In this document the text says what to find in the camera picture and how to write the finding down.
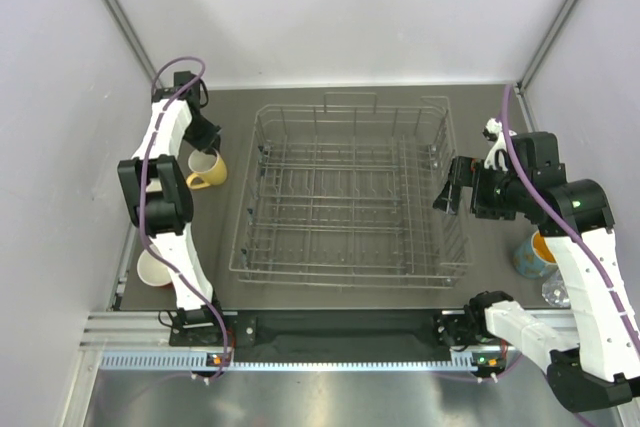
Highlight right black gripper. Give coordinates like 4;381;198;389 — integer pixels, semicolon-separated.
433;155;530;219

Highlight yellow mug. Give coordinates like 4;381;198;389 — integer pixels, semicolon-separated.
186;150;228;190

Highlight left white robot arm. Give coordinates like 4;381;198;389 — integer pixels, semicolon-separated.
117;71;226;344

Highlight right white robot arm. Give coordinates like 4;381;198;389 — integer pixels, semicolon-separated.
433;132;639;413

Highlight blue patterned mug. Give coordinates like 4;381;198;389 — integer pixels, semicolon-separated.
512;232;557;279

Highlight clear glass cup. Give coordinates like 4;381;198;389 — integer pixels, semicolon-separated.
541;269;571;309

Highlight red mug white inside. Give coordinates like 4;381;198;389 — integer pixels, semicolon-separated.
136;249;172;288

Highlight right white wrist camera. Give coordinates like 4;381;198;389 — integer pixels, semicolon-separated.
483;118;509;172

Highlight grey wire dish rack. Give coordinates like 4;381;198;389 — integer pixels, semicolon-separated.
229;93;472;290

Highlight grey slotted cable duct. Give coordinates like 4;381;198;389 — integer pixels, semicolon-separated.
99;351;505;373

